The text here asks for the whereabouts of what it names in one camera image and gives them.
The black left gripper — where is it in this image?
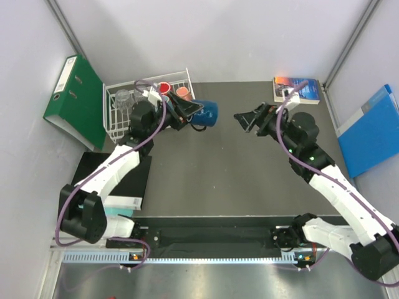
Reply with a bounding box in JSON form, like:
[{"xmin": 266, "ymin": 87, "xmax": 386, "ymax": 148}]
[{"xmin": 147, "ymin": 91, "xmax": 203, "ymax": 138}]

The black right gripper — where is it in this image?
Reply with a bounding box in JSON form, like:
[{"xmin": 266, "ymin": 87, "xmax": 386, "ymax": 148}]
[{"xmin": 234, "ymin": 102, "xmax": 298, "ymax": 155}]

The dark blue ceramic mug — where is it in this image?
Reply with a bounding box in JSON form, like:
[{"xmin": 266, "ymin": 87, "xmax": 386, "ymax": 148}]
[{"xmin": 190, "ymin": 100, "xmax": 219, "ymax": 132}]

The light blue ceramic mug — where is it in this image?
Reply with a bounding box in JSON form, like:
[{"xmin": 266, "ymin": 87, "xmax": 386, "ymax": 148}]
[{"xmin": 162, "ymin": 95, "xmax": 171, "ymax": 105}]

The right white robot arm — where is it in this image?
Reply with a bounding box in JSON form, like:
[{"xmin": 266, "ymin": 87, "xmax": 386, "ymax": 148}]
[{"xmin": 234, "ymin": 103, "xmax": 398, "ymax": 281}]

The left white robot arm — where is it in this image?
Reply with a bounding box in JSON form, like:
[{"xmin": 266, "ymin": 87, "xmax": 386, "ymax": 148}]
[{"xmin": 55, "ymin": 93, "xmax": 204, "ymax": 247}]

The pink ceramic mug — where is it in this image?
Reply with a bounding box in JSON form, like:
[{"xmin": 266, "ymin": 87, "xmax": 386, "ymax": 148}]
[{"xmin": 175, "ymin": 87, "xmax": 193, "ymax": 101}]

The red ceramic mug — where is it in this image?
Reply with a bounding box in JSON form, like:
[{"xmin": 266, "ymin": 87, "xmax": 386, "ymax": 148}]
[{"xmin": 158, "ymin": 82, "xmax": 171, "ymax": 95}]

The clear drinking glass right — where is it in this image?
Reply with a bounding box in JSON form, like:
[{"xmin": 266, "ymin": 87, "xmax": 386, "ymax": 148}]
[{"xmin": 132, "ymin": 89, "xmax": 148, "ymax": 102}]

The clear drinking glass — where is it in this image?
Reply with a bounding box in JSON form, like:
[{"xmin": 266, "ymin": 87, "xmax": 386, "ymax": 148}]
[
  {"xmin": 115, "ymin": 89, "xmax": 133, "ymax": 114},
  {"xmin": 132, "ymin": 89, "xmax": 148, "ymax": 102}
]

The clear drinking glass left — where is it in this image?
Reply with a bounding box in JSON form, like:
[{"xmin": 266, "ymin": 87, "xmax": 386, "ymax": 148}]
[{"xmin": 115, "ymin": 89, "xmax": 133, "ymax": 114}]

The blue cover paperback book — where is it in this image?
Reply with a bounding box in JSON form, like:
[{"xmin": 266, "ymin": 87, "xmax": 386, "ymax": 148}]
[{"xmin": 273, "ymin": 77, "xmax": 320, "ymax": 105}]

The black book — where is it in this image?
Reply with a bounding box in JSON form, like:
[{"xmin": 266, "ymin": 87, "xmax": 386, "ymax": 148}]
[{"xmin": 71, "ymin": 152, "xmax": 152, "ymax": 211}]

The green lever arch binder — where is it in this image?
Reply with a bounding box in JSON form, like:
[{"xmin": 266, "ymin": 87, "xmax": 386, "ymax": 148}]
[{"xmin": 43, "ymin": 55, "xmax": 106, "ymax": 151}]

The teal notebook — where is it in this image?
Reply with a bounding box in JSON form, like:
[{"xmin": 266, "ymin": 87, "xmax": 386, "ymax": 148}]
[{"xmin": 104, "ymin": 207, "xmax": 133, "ymax": 217}]

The blue folder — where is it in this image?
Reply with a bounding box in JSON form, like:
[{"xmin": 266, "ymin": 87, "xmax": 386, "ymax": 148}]
[{"xmin": 337, "ymin": 84, "xmax": 398, "ymax": 178}]

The white wire dish rack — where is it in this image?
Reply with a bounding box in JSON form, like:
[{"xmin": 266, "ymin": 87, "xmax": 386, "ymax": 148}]
[{"xmin": 102, "ymin": 68, "xmax": 195, "ymax": 144}]

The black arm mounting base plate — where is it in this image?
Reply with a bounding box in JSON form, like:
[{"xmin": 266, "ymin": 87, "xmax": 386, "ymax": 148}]
[{"xmin": 105, "ymin": 216, "xmax": 319, "ymax": 259}]

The grey slotted cable duct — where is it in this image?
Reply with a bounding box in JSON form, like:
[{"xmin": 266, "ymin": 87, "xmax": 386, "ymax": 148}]
[{"xmin": 62, "ymin": 251, "xmax": 298, "ymax": 265}]

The aluminium frame rail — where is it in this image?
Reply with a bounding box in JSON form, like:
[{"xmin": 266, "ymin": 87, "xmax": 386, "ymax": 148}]
[{"xmin": 50, "ymin": 240, "xmax": 107, "ymax": 251}]

